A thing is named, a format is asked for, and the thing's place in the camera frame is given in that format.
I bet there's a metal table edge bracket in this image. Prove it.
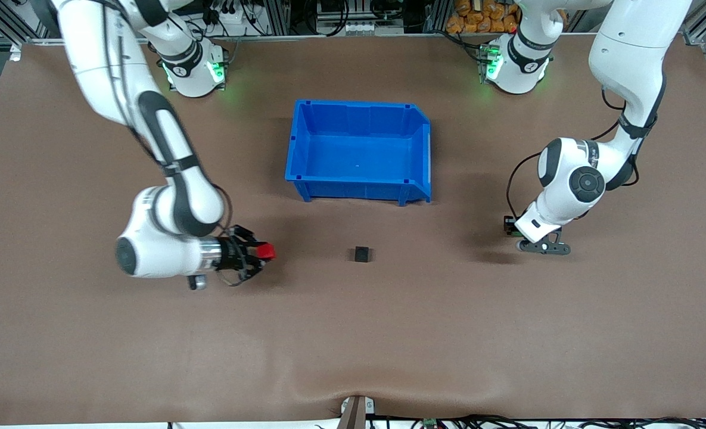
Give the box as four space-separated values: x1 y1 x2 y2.
340 394 377 429

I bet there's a blue plastic storage bin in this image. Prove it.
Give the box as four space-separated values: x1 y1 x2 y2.
285 99 433 207

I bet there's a brown table mat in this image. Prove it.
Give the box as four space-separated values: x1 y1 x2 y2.
0 33 706 425

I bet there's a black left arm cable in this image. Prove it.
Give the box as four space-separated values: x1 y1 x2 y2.
505 83 640 222

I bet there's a pile of orange objects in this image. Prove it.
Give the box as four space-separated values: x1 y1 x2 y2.
446 0 521 35

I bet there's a white power strip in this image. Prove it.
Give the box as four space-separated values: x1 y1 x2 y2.
209 5 253 26

